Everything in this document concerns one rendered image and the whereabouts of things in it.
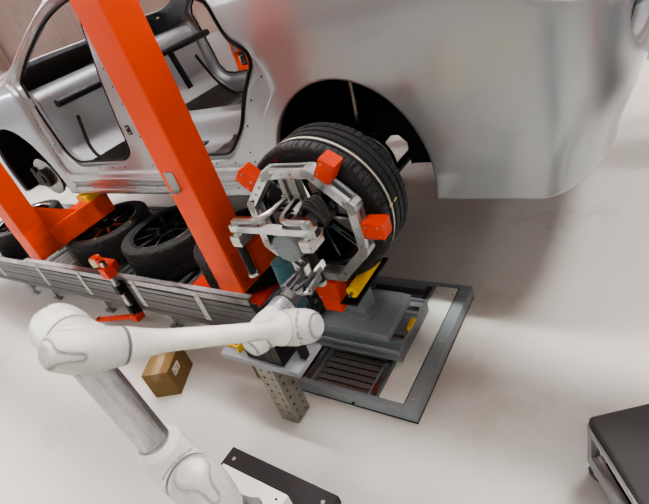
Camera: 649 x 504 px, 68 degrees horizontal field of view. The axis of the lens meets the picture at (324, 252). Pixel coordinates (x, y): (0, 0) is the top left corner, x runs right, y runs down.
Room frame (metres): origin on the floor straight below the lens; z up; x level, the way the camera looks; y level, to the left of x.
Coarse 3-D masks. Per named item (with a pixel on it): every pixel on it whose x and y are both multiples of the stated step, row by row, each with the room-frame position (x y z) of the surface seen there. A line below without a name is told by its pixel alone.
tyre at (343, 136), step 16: (304, 128) 1.97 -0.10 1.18; (320, 128) 1.90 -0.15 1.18; (336, 128) 1.89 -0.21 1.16; (352, 128) 1.88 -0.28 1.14; (288, 144) 1.84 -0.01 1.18; (304, 144) 1.80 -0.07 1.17; (320, 144) 1.78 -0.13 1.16; (352, 144) 1.78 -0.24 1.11; (368, 144) 1.81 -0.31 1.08; (272, 160) 1.89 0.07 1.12; (288, 160) 1.84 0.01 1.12; (304, 160) 1.79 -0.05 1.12; (352, 160) 1.70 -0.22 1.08; (368, 160) 1.73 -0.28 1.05; (384, 160) 1.77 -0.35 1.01; (352, 176) 1.66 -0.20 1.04; (368, 176) 1.66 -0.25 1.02; (384, 176) 1.71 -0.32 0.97; (400, 176) 1.77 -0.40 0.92; (368, 192) 1.63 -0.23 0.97; (384, 192) 1.66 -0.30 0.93; (400, 192) 1.73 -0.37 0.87; (368, 208) 1.64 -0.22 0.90; (384, 208) 1.62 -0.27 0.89; (400, 208) 1.71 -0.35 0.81; (400, 224) 1.73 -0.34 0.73; (384, 240) 1.62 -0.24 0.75; (304, 256) 1.91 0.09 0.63; (368, 256) 1.68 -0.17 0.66
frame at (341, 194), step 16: (272, 176) 1.80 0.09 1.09; (288, 176) 1.75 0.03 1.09; (304, 176) 1.69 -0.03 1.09; (256, 192) 1.88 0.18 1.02; (336, 192) 1.62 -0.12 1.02; (352, 192) 1.64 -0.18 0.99; (256, 208) 1.91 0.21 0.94; (352, 208) 1.58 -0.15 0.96; (352, 224) 1.60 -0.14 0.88; (272, 240) 1.92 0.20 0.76; (368, 240) 1.62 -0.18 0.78; (336, 272) 1.71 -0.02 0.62; (352, 272) 1.65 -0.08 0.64
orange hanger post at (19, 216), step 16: (0, 176) 3.30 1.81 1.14; (0, 192) 3.25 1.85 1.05; (16, 192) 3.31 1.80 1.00; (0, 208) 3.24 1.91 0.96; (16, 208) 3.27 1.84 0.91; (32, 208) 3.33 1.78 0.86; (16, 224) 3.22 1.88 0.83; (32, 224) 3.28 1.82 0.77; (32, 240) 3.23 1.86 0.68; (48, 240) 3.30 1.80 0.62; (32, 256) 3.29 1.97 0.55; (48, 256) 3.25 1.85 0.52
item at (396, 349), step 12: (420, 300) 1.89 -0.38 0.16; (408, 312) 1.83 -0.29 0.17; (420, 312) 1.80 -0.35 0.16; (408, 324) 1.73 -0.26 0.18; (420, 324) 1.78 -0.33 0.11; (324, 336) 1.87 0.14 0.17; (336, 336) 1.86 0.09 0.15; (348, 336) 1.83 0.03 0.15; (396, 336) 1.68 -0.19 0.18; (408, 336) 1.68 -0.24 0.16; (348, 348) 1.79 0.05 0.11; (360, 348) 1.74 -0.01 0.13; (372, 348) 1.69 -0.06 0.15; (384, 348) 1.65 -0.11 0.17; (396, 348) 1.64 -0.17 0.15; (408, 348) 1.66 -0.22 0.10; (396, 360) 1.62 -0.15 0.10
